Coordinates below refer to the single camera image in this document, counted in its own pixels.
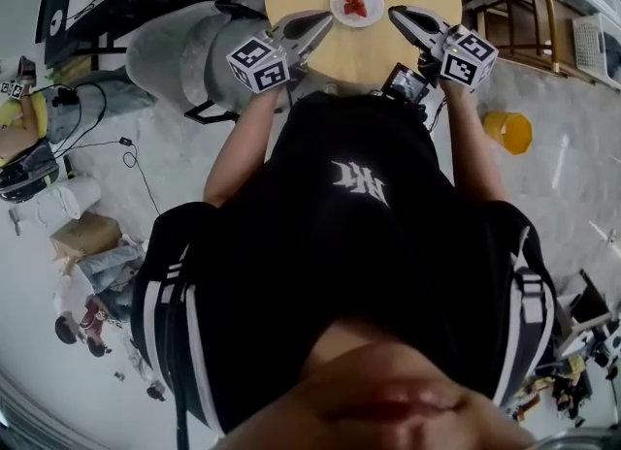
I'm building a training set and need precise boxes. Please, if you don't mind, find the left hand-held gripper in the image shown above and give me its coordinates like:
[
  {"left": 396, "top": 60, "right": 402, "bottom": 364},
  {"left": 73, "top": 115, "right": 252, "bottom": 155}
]
[{"left": 225, "top": 9, "right": 337, "bottom": 95}]

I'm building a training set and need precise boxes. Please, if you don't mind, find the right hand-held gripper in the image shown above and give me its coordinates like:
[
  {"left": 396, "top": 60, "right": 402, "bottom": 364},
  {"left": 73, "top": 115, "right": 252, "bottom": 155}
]
[{"left": 387, "top": 5, "right": 500, "bottom": 89}]

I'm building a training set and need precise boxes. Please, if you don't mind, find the person's left forearm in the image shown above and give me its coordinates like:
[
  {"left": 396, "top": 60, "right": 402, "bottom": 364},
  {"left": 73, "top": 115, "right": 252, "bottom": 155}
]
[{"left": 202, "top": 86, "right": 287, "bottom": 207}]

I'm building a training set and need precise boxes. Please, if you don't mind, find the person's right forearm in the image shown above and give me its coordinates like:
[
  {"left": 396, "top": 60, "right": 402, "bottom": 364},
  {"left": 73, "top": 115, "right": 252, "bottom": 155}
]
[{"left": 439, "top": 79, "right": 506, "bottom": 207}]

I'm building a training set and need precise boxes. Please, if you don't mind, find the wooden rack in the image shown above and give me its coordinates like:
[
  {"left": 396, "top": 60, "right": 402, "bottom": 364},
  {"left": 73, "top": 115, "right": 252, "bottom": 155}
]
[{"left": 463, "top": 0, "right": 603, "bottom": 85}]

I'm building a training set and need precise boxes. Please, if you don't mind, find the gold metal pole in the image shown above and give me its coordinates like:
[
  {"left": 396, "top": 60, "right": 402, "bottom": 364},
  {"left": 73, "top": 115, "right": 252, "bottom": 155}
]
[{"left": 536, "top": 0, "right": 563, "bottom": 74}]

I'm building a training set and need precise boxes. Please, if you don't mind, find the grey upholstered chair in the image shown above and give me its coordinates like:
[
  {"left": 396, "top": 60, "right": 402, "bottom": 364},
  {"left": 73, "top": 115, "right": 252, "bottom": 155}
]
[{"left": 124, "top": 0, "right": 273, "bottom": 124}]

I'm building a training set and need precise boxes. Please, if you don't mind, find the white perforated basket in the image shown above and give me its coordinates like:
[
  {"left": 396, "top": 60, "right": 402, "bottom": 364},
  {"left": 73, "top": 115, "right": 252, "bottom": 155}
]
[{"left": 572, "top": 14, "right": 621, "bottom": 90}]

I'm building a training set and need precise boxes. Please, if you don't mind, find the person's black printed t-shirt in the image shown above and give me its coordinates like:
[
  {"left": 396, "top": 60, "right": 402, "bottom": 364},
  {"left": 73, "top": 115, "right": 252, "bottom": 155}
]
[{"left": 130, "top": 91, "right": 559, "bottom": 439}]

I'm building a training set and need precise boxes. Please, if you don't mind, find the white cylindrical appliance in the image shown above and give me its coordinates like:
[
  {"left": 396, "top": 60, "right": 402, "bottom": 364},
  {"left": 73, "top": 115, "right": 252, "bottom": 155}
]
[{"left": 36, "top": 176, "right": 102, "bottom": 226}]

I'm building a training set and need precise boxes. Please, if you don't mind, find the brown cardboard box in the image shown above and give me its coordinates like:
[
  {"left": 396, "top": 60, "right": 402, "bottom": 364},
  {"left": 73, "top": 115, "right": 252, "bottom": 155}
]
[{"left": 49, "top": 210, "right": 122, "bottom": 258}]

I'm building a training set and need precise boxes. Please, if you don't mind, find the small white workbench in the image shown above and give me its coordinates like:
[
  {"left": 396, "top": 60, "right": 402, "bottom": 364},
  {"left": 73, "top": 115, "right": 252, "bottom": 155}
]
[{"left": 555, "top": 268, "right": 621, "bottom": 360}]

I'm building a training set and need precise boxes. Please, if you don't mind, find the person's face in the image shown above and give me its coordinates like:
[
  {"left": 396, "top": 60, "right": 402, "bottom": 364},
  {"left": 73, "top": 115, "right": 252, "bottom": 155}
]
[{"left": 220, "top": 316, "right": 539, "bottom": 450}]

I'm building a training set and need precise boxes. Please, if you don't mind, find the black yellow clutter pile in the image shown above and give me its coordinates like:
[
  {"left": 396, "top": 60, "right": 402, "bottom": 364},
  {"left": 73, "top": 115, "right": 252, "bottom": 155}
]
[{"left": 513, "top": 355, "right": 596, "bottom": 428}]

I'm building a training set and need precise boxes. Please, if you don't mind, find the black recorder with screen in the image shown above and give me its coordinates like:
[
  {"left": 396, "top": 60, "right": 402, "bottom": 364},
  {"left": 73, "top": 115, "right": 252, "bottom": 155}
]
[{"left": 379, "top": 62, "right": 432, "bottom": 110}]

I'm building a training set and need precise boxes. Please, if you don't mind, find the black power adapter cable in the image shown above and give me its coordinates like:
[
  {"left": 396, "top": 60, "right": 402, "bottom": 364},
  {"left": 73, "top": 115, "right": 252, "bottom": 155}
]
[{"left": 52, "top": 135, "right": 161, "bottom": 216}]

